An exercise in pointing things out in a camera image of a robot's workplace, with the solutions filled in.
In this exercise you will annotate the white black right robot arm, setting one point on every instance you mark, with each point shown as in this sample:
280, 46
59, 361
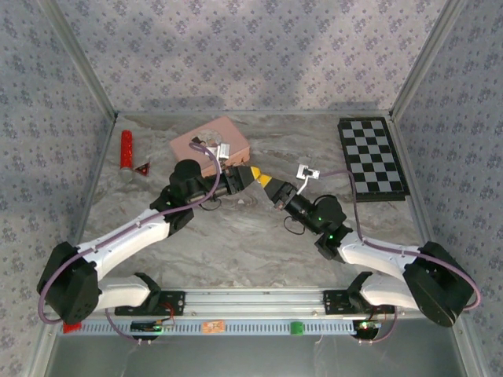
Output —
377, 257

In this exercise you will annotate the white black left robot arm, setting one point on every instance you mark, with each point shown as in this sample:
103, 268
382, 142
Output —
125, 237

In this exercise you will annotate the triangular all-in poker token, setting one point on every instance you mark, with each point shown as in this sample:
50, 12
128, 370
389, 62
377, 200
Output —
143, 169

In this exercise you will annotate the pink wedding print box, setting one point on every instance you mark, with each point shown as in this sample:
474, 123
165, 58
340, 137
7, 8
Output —
230, 133

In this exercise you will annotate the red rhinestone microphone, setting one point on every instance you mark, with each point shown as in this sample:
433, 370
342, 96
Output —
127, 149

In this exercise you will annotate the black white chessboard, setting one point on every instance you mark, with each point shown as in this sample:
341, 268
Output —
371, 157

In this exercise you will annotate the green plastic clip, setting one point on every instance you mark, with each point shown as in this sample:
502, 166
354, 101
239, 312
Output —
296, 328

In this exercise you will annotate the grey metal panel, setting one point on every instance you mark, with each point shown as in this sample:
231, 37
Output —
255, 357

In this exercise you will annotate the red plastic clip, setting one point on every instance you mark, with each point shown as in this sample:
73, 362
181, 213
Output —
72, 328

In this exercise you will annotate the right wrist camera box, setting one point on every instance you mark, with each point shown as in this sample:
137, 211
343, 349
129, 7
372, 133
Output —
308, 173

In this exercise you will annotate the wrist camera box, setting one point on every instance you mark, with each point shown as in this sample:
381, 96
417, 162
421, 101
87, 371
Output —
308, 173
220, 151

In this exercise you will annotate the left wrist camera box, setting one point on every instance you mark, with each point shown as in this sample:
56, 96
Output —
220, 151

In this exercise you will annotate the aluminium side rail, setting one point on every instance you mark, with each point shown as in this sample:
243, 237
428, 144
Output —
74, 243
416, 196

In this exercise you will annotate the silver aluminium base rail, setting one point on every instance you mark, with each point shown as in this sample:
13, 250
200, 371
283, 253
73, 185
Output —
255, 301

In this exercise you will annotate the aluminium frame post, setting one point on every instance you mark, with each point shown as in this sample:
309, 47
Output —
428, 59

